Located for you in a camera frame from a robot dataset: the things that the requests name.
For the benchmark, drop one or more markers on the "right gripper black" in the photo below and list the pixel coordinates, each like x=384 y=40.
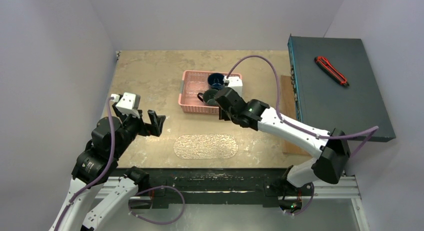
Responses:
x=220 y=99

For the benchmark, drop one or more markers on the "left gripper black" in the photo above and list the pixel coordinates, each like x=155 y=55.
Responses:
x=154 y=119

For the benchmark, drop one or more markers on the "dark green mug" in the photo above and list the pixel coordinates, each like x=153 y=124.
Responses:
x=208 y=97

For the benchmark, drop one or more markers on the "dark blue mug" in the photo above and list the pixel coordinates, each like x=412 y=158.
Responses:
x=216 y=81

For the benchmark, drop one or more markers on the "pink plastic basket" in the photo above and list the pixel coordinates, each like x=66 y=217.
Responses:
x=197 y=109

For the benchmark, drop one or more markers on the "clear textured oval tray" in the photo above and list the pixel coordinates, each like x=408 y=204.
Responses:
x=205 y=146

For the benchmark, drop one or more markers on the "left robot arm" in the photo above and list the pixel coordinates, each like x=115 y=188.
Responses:
x=111 y=137

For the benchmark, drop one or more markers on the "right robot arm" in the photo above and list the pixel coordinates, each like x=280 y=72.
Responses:
x=329 y=152

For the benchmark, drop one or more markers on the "clear acrylic holder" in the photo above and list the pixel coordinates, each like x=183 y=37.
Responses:
x=194 y=82

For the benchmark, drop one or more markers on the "red black utility knife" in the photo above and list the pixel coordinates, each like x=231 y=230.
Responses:
x=324 y=64

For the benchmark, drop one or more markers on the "dark grey metal box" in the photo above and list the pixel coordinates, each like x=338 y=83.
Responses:
x=322 y=103

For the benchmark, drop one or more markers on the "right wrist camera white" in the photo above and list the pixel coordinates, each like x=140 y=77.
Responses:
x=235 y=83

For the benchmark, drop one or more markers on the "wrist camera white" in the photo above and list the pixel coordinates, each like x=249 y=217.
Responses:
x=126 y=104
x=235 y=83

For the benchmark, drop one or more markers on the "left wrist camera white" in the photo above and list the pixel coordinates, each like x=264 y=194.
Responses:
x=126 y=104

